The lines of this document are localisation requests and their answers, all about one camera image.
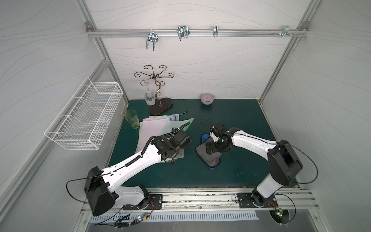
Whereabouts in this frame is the grey blue microfibre cloth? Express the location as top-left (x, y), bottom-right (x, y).
top-left (195, 134), bottom-right (222, 170)

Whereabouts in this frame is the green mesh document bag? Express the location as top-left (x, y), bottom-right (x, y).
top-left (170, 118), bottom-right (194, 136)

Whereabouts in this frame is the blue zipper document bag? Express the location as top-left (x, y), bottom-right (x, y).
top-left (149, 111), bottom-right (188, 121)

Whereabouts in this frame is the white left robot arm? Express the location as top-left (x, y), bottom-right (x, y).
top-left (84, 129), bottom-right (191, 217)

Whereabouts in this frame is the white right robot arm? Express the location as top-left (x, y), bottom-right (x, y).
top-left (196, 123), bottom-right (303, 208)

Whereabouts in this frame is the pink mesh document bag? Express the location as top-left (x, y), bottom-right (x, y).
top-left (136, 119), bottom-right (172, 152)

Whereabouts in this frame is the dark oval stand base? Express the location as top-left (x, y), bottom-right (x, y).
top-left (134, 64), bottom-right (175, 116)

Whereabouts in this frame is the lilac ceramic bowl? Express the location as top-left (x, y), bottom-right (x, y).
top-left (200, 93), bottom-right (214, 105)

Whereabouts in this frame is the green plastic cup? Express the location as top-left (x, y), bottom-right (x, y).
top-left (125, 109), bottom-right (140, 129)

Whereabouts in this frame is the hanging wine glass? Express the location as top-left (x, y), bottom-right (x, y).
top-left (141, 80), bottom-right (156, 106)

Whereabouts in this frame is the white vent strip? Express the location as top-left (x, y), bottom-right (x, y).
top-left (89, 210), bottom-right (259, 224)

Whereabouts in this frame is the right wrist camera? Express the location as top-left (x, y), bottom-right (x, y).
top-left (210, 127), bottom-right (223, 143)

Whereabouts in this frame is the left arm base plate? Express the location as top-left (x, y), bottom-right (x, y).
top-left (123, 193), bottom-right (163, 210)

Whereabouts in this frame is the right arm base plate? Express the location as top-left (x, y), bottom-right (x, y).
top-left (234, 192), bottom-right (278, 208)

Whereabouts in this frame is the white wire basket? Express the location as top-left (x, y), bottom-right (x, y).
top-left (44, 77), bottom-right (123, 150)

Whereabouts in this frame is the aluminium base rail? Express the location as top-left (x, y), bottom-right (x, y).
top-left (81, 188), bottom-right (319, 214)

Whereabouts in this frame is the aluminium top cross rail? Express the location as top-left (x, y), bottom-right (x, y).
top-left (87, 28), bottom-right (310, 38)

